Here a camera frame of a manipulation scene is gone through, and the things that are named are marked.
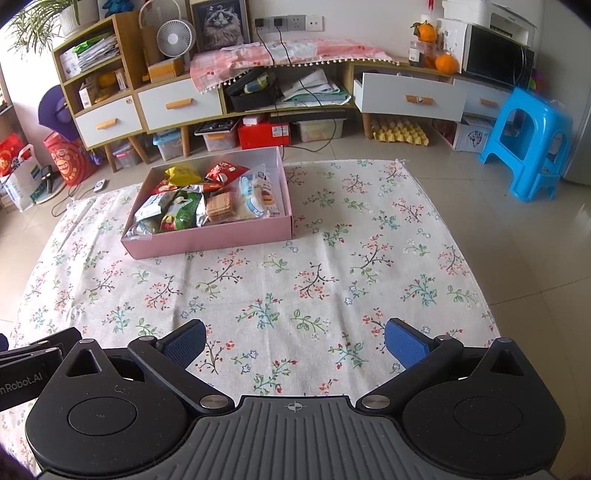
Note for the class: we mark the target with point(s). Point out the stack of documents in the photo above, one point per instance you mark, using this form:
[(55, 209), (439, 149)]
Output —
[(97, 54)]

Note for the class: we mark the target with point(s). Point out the pile of papers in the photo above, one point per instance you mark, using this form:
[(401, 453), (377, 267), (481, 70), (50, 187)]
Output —
[(316, 87)]

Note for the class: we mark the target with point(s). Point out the small white desk fan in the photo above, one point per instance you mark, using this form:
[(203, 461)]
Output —
[(174, 39)]

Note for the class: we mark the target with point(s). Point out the silver snack packet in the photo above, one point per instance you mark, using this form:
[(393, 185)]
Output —
[(141, 228)]

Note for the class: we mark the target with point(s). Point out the yellow egg tray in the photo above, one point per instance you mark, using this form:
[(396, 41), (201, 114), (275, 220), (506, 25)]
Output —
[(400, 133)]

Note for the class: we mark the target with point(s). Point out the orange cardboard box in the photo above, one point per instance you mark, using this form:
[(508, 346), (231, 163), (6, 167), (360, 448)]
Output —
[(166, 70)]

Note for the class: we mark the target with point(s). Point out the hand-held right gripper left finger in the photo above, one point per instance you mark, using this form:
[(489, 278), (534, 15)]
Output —
[(184, 341)]

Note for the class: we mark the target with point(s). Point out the purple object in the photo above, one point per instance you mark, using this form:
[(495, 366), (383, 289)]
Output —
[(55, 110)]

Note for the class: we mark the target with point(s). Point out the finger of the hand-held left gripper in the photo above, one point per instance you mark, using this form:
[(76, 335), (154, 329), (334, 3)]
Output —
[(46, 341)]

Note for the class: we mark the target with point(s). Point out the black storage tray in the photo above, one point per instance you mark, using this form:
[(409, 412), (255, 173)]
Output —
[(251, 94)]

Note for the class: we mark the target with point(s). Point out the blue plastic stool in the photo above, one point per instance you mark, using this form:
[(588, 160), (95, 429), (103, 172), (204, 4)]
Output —
[(526, 138)]

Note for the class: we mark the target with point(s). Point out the orange fruit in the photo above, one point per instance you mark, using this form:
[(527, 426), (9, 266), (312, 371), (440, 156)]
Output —
[(425, 32), (446, 63)]

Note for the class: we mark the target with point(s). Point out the clear plastic bin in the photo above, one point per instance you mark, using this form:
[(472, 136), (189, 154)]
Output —
[(318, 130), (217, 136), (168, 146), (125, 156)]

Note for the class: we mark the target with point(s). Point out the wall socket strip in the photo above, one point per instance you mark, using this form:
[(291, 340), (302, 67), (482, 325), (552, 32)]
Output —
[(288, 23)]

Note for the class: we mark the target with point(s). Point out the clear biscuit packet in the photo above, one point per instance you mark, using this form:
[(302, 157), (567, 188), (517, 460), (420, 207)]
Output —
[(218, 207)]

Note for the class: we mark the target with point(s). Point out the yellow snack packet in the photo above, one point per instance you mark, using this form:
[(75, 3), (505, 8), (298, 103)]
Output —
[(182, 176)]

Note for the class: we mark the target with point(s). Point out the potted green plant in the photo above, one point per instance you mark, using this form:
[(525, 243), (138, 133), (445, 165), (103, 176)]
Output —
[(51, 21)]

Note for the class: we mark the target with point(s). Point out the pink cardboard box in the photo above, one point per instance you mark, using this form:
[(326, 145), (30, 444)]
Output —
[(207, 240)]

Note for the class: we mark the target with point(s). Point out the red box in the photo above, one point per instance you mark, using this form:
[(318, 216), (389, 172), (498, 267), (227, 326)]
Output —
[(264, 134)]

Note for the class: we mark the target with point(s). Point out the white round floor base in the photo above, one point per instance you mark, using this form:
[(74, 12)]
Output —
[(48, 189)]

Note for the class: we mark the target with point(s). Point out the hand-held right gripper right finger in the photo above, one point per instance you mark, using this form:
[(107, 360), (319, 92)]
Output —
[(404, 341)]

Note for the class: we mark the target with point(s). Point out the large red snack packet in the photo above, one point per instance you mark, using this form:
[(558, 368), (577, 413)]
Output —
[(226, 173)]

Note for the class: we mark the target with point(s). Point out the red gift bag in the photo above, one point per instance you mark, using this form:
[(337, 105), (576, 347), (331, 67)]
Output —
[(14, 154)]

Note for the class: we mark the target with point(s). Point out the small white device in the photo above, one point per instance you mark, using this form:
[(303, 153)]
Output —
[(99, 185)]

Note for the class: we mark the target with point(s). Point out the white printer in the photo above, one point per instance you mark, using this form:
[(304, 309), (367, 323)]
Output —
[(489, 14)]

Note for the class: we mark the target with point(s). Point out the pink patterned cloth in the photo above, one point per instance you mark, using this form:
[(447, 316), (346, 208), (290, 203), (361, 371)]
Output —
[(286, 57)]

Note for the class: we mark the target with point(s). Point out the glass jar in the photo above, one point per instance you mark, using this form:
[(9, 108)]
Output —
[(418, 54)]

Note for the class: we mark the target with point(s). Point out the green snack packet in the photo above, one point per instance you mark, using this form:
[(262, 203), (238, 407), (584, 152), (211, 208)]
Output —
[(182, 212)]

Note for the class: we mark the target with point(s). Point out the red round bag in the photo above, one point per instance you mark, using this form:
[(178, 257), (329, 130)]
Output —
[(69, 161)]

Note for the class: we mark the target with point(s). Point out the floral blanket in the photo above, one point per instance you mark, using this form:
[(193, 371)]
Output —
[(323, 277)]

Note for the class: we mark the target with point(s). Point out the white drawer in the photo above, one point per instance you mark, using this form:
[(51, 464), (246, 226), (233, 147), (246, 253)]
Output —
[(108, 122), (180, 106), (411, 97), (485, 99)]

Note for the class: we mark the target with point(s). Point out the white patterned box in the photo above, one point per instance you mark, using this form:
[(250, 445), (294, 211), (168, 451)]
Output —
[(474, 136)]

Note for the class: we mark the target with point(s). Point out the white chocolate roll packet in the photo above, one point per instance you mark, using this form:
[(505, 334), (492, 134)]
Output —
[(270, 194)]

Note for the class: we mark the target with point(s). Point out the wooden shelf cabinet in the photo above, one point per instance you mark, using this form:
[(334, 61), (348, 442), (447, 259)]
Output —
[(134, 92)]

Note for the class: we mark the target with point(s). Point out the white shopping bag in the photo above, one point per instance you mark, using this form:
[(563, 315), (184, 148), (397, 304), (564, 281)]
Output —
[(21, 187)]

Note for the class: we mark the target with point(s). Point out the framed cat picture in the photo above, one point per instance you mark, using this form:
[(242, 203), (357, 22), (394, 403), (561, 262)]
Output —
[(220, 25)]

